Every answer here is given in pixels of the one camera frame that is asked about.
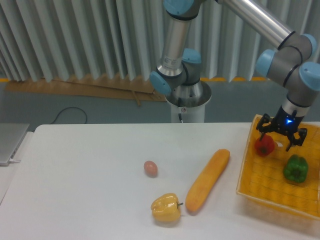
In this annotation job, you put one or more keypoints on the green bell pepper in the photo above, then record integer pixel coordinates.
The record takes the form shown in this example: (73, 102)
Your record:
(296, 169)

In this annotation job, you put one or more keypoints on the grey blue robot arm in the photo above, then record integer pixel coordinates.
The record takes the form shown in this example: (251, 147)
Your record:
(177, 75)

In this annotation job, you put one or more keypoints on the brown egg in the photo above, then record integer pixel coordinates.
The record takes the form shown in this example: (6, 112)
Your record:
(150, 168)

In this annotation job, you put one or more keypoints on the yellow woven basket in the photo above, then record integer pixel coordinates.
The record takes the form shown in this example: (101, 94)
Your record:
(261, 178)

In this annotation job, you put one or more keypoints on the yellow bell pepper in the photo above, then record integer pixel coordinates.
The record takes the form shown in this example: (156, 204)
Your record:
(166, 208)

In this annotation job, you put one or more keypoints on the silver laptop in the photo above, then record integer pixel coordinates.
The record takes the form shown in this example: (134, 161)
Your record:
(11, 137)

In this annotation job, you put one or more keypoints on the brown cardboard sheet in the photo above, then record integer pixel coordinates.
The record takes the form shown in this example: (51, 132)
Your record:
(137, 89)

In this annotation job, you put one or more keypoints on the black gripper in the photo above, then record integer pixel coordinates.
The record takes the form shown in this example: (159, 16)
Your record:
(287, 123)

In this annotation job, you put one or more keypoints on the long orange bread loaf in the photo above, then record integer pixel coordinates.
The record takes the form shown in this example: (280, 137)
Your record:
(202, 186)

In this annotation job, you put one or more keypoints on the red bell pepper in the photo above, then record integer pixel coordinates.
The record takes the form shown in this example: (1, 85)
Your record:
(264, 146)

